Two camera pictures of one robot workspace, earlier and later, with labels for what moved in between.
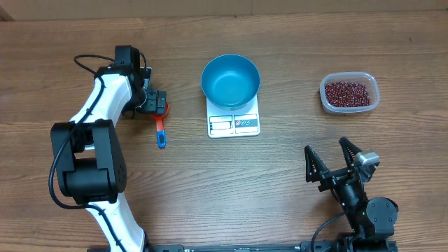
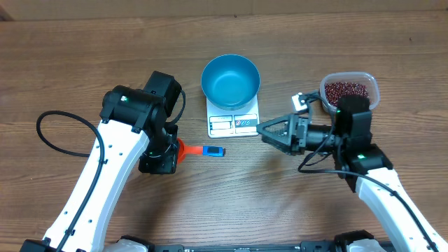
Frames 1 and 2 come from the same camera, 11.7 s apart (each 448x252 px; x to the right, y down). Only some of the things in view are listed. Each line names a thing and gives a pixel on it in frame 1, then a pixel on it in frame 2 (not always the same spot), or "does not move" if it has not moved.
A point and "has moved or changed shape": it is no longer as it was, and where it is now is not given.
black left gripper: [154, 94] to [167, 166]
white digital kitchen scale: [223, 122] does not move
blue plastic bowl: [230, 82] does not move
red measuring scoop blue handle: [161, 132] has moved or changed shape
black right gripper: [321, 171] to [297, 140]
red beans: [346, 94] does not move
